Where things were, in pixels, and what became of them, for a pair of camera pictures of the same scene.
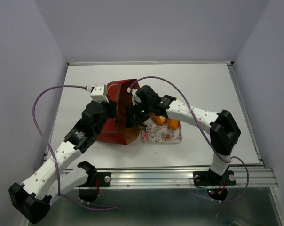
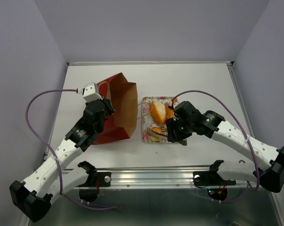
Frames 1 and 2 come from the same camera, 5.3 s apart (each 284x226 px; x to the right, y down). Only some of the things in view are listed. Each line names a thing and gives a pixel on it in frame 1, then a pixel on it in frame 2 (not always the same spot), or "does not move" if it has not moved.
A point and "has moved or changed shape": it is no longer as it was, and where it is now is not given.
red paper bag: [117, 129] has moved or changed shape
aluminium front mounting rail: [185, 177] does not move
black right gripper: [130, 110] -> [171, 124]
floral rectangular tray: [154, 133] does not move
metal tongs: [145, 127] -> [183, 141]
